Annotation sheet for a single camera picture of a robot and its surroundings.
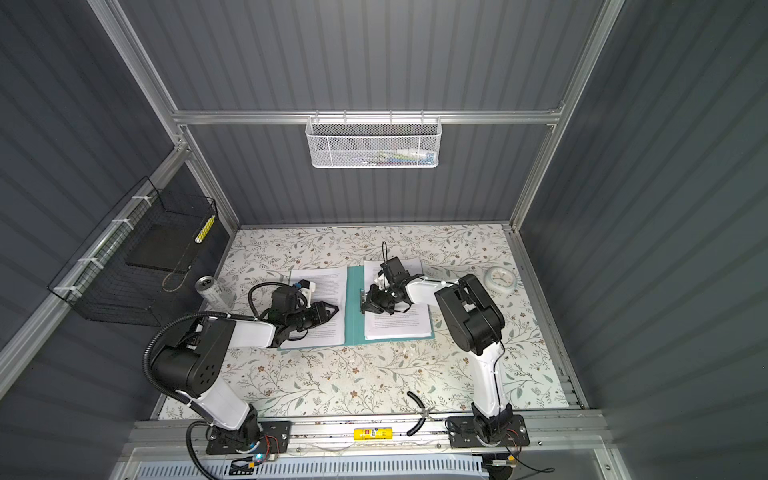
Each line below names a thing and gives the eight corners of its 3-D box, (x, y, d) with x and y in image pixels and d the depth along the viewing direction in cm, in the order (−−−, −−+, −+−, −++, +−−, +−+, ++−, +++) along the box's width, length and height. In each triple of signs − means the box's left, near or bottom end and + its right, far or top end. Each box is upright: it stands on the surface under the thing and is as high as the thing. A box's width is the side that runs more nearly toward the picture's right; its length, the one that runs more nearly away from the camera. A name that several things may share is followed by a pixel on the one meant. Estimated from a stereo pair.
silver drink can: (214, 315, 98) (190, 291, 86) (220, 299, 102) (199, 274, 90) (231, 315, 98) (210, 291, 86) (237, 299, 101) (217, 274, 90)
